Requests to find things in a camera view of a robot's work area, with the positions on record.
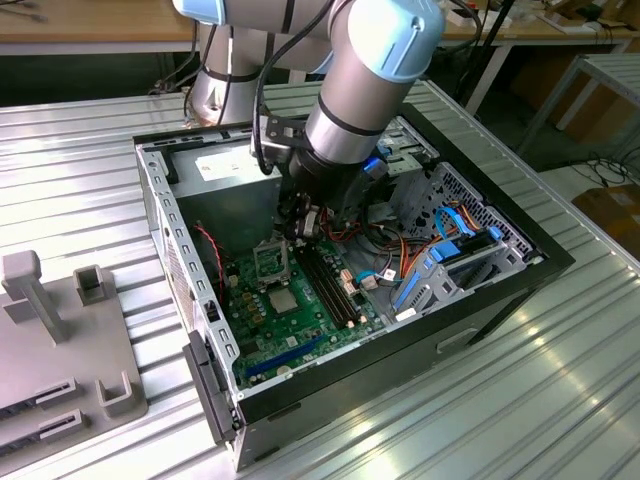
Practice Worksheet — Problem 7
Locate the metal socket cover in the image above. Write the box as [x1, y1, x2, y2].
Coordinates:
[253, 239, 294, 289]

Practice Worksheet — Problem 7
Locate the black disk in blue carrier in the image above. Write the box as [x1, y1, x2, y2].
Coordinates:
[427, 227, 504, 266]

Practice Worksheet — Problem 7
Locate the black plastic case bezel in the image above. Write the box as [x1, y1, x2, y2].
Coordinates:
[180, 329, 241, 446]

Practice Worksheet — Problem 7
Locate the black camera cable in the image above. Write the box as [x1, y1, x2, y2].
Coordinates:
[249, 19, 341, 176]

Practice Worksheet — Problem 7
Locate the red black twisted wire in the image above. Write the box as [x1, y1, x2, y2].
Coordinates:
[193, 223, 224, 301]

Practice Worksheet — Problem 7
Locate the orange red wire bundle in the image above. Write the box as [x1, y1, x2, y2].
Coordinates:
[324, 209, 439, 291]

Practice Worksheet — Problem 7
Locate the blue expansion slot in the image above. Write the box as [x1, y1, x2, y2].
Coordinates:
[244, 335, 325, 379]

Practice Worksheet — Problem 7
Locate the perforated metal disk bay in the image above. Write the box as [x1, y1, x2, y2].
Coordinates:
[399, 162, 546, 321]

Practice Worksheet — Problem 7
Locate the grey power supply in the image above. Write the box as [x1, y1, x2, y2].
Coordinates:
[167, 149, 286, 261]

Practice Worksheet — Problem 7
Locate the grey metal drive cage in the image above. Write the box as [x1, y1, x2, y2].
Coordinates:
[379, 117, 444, 226]

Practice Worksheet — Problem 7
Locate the blue plastic bracket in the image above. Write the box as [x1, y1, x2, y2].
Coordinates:
[392, 273, 422, 311]

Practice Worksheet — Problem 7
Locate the silver CPU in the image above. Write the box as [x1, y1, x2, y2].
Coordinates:
[267, 287, 301, 316]

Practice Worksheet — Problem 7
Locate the cardboard box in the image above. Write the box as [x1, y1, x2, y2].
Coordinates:
[571, 182, 640, 261]

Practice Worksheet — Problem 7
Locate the grey metal frame table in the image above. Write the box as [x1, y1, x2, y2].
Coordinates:
[517, 52, 640, 161]

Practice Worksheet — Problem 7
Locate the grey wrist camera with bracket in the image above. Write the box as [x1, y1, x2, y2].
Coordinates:
[262, 114, 308, 164]

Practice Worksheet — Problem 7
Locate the black RAM slot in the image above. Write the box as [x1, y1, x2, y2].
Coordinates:
[307, 243, 361, 324]
[301, 245, 354, 327]
[295, 246, 346, 330]
[313, 238, 369, 321]

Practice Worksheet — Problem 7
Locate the white box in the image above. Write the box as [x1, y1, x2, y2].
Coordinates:
[446, 7, 514, 30]

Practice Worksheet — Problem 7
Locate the black tripod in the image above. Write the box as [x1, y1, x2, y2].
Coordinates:
[455, 0, 517, 109]

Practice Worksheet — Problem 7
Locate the wooden desk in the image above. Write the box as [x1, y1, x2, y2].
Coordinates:
[0, 0, 640, 116]

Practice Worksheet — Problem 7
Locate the green motherboard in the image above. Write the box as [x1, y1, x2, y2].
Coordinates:
[222, 234, 389, 391]

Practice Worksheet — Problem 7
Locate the black open PC case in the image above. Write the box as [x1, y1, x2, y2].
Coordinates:
[132, 102, 576, 474]

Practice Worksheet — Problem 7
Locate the grey parts rack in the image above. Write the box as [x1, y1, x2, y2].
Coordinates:
[0, 249, 150, 454]

